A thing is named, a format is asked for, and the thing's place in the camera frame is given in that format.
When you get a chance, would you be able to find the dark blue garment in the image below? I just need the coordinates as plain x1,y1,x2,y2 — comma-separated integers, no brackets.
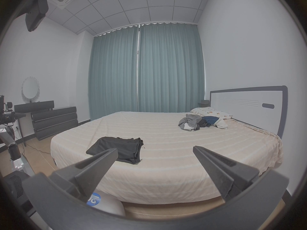
201,116,220,125

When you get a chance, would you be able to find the black T-shirt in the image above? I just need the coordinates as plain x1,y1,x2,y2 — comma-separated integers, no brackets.
86,137,144,165

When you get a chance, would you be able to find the black shiny garment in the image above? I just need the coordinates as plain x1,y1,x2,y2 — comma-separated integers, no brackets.
197,118,212,129

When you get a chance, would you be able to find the blue-green curtain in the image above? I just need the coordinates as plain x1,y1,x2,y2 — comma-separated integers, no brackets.
88,27,139,122
137,23,205,113

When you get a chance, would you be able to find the white printed pillow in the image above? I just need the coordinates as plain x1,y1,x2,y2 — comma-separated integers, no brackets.
189,107,233,119

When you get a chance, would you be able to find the grey garment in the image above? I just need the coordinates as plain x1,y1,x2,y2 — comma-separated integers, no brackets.
178,114,202,132

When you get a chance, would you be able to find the bed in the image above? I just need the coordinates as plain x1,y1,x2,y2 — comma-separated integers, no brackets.
50,85,288,204

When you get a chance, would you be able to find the thin black cable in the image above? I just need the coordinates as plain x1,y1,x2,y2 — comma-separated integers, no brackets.
15,126,52,156

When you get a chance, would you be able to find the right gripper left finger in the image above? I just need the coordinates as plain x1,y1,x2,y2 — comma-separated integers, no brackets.
49,148,119,202

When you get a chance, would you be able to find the round white mirror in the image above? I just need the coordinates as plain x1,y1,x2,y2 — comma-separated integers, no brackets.
22,77,40,102

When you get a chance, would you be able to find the black chest of drawers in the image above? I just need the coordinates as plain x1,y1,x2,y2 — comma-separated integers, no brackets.
31,106,79,141

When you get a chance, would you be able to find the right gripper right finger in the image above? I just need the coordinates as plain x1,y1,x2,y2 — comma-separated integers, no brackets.
193,146,260,202

